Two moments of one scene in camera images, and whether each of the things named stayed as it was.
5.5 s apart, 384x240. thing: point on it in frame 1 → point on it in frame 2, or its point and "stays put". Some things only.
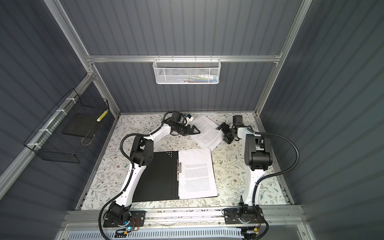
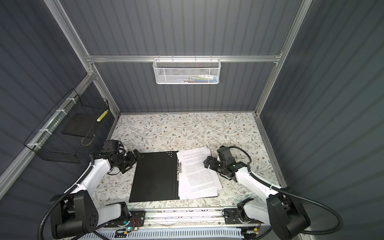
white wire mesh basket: [186, 71] stays put
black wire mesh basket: [64, 135] stays put
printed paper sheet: [209, 134] → [195, 177]
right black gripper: [229, 140] → [213, 165]
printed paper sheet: [196, 174] stays put
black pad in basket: [83, 124] stays put
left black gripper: [191, 130] → [129, 154]
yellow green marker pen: [100, 118] stays put
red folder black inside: [160, 181] stays put
